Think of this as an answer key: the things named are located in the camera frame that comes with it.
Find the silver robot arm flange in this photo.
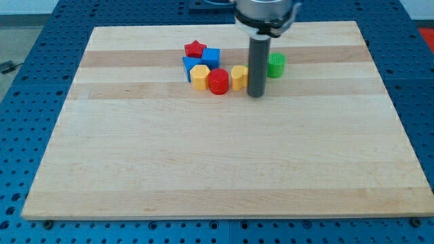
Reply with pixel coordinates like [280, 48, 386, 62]
[233, 0, 302, 41]

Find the red star block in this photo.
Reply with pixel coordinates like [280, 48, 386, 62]
[184, 40, 208, 58]

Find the red cylinder block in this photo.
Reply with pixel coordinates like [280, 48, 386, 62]
[208, 68, 229, 95]

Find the yellow hexagon block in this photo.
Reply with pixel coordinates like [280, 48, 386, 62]
[190, 64, 210, 91]

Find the yellow heart block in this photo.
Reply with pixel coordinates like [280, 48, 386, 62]
[231, 65, 249, 91]

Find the blue cube block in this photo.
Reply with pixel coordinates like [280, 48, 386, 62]
[201, 48, 220, 70]

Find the blue triangle block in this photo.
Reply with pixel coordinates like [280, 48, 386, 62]
[182, 56, 203, 83]

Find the green cylinder block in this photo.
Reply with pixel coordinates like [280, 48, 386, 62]
[267, 53, 286, 78]

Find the light wooden board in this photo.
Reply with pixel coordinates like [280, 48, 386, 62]
[22, 21, 433, 220]

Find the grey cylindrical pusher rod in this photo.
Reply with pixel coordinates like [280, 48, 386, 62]
[247, 37, 271, 98]

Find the black cable on floor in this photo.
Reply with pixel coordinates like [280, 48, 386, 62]
[0, 60, 24, 75]

